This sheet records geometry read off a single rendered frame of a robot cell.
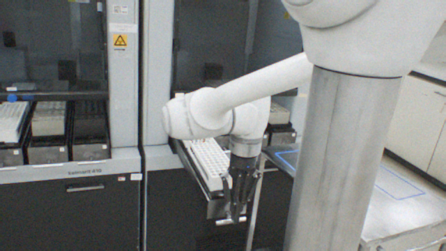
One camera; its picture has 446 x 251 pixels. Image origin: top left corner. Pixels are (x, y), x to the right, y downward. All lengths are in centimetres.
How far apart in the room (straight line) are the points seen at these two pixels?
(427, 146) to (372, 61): 311
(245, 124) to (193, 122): 15
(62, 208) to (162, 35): 80
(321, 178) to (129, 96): 114
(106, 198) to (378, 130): 130
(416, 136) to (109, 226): 273
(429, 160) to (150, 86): 262
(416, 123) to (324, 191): 311
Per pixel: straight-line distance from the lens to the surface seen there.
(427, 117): 347
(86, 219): 164
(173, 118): 80
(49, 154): 148
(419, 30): 40
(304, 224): 48
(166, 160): 153
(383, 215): 123
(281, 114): 173
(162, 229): 173
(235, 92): 71
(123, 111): 150
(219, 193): 113
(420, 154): 354
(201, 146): 132
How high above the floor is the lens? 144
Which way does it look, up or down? 22 degrees down
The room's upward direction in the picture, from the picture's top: 6 degrees clockwise
